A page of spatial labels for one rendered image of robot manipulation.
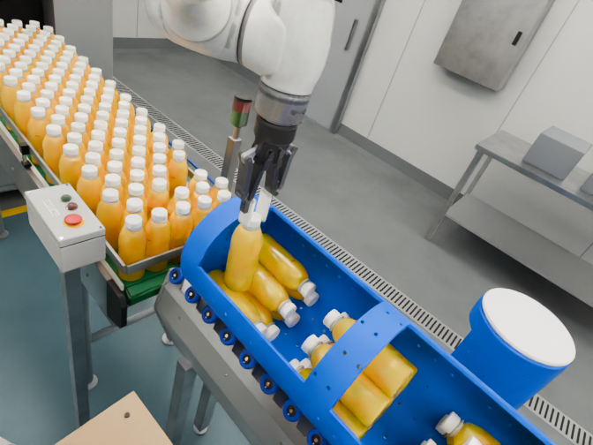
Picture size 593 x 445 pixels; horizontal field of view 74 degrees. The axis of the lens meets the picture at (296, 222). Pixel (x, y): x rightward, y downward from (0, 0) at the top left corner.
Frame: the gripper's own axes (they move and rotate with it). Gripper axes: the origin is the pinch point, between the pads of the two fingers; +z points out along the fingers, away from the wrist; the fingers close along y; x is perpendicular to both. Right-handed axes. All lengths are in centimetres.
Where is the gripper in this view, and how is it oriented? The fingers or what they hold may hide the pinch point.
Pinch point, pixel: (254, 208)
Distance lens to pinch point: 82.0
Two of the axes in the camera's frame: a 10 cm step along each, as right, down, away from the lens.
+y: 6.8, -2.7, 6.8
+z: -2.6, 7.8, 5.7
